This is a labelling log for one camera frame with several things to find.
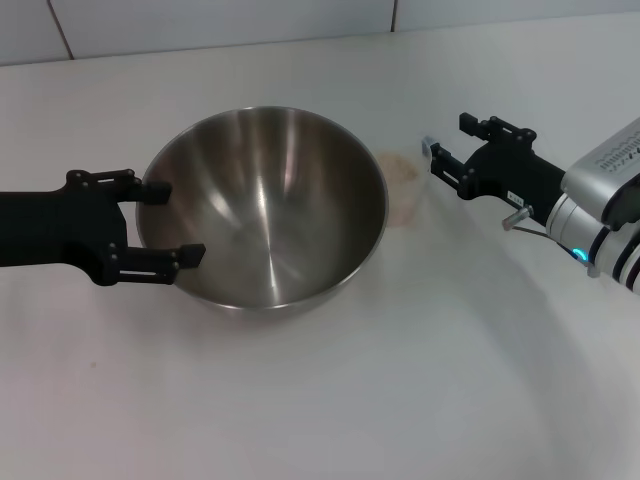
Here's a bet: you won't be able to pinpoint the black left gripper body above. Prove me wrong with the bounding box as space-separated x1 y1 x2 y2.
0 169 127 288

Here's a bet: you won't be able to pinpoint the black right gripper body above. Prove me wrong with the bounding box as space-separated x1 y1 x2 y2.
457 130 567 225

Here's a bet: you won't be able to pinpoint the white rice grains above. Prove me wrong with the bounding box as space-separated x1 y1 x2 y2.
378 151 420 226

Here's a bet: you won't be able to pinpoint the clear plastic cup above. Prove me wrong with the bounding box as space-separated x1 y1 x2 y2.
377 142 431 229

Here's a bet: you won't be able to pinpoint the stainless steel mixing bowl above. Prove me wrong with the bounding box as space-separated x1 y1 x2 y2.
135 104 390 326

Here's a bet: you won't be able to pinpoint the right gripper cable with plug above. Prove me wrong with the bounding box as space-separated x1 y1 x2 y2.
502 206 559 240

